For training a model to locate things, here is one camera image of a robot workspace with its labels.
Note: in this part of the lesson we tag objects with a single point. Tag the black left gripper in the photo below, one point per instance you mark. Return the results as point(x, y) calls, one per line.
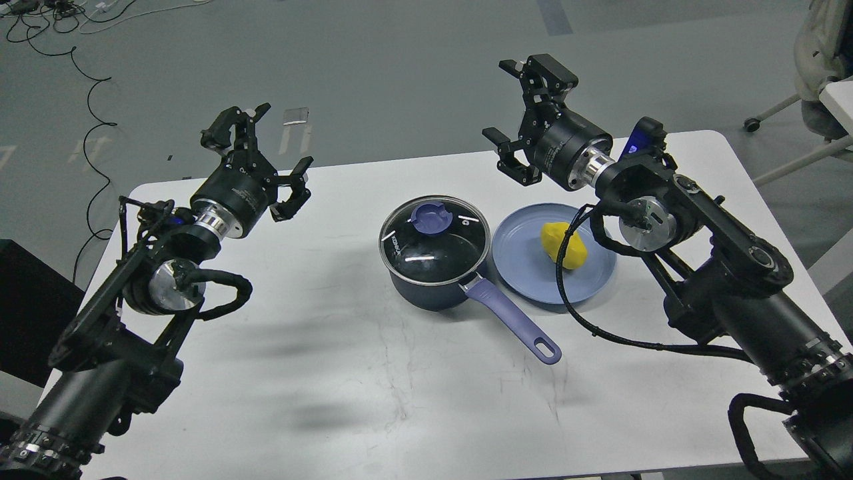
point(231, 201)

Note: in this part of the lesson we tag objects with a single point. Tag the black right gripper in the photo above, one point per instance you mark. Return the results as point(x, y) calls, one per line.
point(553, 138)

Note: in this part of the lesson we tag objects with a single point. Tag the glass lid purple knob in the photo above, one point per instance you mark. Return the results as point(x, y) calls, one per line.
point(434, 240)

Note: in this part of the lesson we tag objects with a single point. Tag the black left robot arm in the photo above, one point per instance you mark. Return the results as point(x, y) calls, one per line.
point(120, 355)

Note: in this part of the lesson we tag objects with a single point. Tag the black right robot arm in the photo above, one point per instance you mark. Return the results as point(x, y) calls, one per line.
point(723, 285)

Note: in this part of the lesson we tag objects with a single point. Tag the blue plate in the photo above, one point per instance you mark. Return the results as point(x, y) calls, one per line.
point(524, 249)

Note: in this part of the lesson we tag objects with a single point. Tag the black box at left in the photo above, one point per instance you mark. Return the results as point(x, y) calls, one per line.
point(37, 305)

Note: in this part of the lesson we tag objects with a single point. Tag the office chair with beige cover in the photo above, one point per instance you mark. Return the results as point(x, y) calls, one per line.
point(822, 56)

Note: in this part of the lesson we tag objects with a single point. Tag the white table at right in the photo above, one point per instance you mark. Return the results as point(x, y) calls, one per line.
point(837, 98)

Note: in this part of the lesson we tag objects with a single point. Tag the dark blue saucepan purple handle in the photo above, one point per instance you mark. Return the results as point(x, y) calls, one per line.
point(477, 287)

